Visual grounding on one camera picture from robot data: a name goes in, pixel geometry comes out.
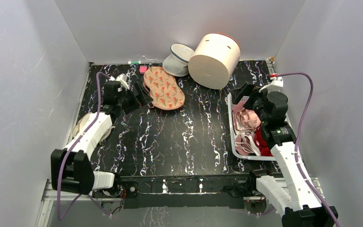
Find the pink bra in basket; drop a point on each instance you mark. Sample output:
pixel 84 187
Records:
pixel 245 123

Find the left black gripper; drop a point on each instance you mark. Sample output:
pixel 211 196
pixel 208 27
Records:
pixel 141 100

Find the red garment in basket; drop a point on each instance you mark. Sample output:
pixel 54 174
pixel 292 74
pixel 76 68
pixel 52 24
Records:
pixel 261 144

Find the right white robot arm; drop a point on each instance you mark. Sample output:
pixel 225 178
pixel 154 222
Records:
pixel 299 204

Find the cream cylindrical hamper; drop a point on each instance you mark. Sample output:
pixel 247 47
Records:
pixel 214 60

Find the small pink object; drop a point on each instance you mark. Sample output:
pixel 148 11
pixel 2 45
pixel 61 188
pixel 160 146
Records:
pixel 143 69

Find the white plastic basket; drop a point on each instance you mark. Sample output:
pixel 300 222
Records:
pixel 277 133

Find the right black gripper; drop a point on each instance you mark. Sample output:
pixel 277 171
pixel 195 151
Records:
pixel 249 102

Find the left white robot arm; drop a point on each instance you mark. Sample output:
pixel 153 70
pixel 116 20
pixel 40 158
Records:
pixel 71 169

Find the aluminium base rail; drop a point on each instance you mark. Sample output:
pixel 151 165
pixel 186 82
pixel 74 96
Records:
pixel 167 191

